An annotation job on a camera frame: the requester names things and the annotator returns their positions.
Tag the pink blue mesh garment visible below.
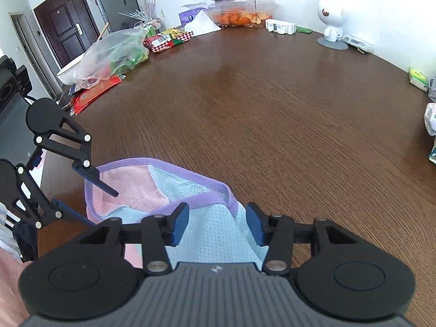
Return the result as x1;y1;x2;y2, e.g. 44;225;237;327
84;157;270;270

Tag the red paper packet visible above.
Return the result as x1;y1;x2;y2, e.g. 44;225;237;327
70;76;123;115

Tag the white bowl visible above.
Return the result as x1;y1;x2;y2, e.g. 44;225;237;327
56;53;84;86

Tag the clear plastic bag with greens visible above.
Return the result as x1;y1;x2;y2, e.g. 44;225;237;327
73;29;149;89

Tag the dark brown door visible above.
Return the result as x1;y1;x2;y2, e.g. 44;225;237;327
34;0;98;67

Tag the red checkered snack pack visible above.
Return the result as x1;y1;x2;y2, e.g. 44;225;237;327
143;28;194;53

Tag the purple tissue pack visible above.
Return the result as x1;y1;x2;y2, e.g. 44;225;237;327
179;2;221;36

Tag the folded cream teal-flower cloth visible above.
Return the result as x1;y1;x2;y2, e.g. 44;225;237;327
423;103;436;164

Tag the white digital clock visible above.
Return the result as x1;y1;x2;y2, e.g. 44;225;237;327
342;35;375;53

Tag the green sponge pack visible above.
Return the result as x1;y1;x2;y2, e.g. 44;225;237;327
408;68;429;92

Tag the clear box of orange fruit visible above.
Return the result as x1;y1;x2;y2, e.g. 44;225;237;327
206;0;276;27

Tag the white robot figurine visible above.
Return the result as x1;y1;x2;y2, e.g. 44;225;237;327
317;0;349;50

